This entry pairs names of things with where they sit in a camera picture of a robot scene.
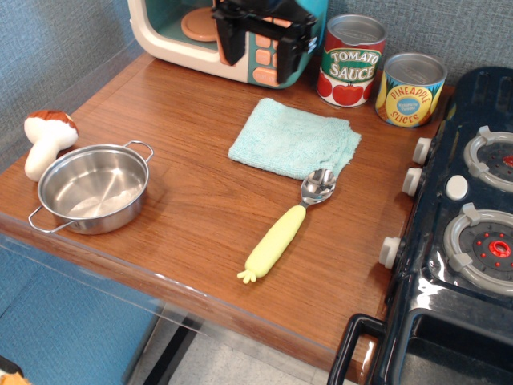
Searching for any light blue cloth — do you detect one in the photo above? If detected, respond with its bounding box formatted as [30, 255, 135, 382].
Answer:
[228, 98, 362, 180]

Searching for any black toy stove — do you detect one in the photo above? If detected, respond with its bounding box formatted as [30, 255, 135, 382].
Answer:
[329, 67, 512, 384]

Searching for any tomato sauce can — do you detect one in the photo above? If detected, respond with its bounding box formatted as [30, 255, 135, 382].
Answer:
[317, 14, 387, 107]

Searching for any orange object at corner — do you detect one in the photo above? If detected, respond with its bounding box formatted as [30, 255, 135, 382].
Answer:
[0, 356, 31, 385]

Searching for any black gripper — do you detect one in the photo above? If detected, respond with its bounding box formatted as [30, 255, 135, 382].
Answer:
[212, 1, 318, 84]

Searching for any yellow handled metal spoon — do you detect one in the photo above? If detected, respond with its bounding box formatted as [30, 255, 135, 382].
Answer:
[236, 168, 337, 284]

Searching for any small steel pot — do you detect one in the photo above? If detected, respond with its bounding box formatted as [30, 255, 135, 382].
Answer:
[28, 140, 155, 235]

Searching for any pineapple slices can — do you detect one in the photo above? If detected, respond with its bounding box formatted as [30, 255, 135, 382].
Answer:
[375, 52, 447, 128]

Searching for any teal toy microwave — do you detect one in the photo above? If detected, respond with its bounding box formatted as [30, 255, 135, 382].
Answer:
[128, 1, 328, 89]

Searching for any plush mushroom toy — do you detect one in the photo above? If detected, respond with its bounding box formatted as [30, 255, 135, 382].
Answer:
[24, 110, 79, 182]

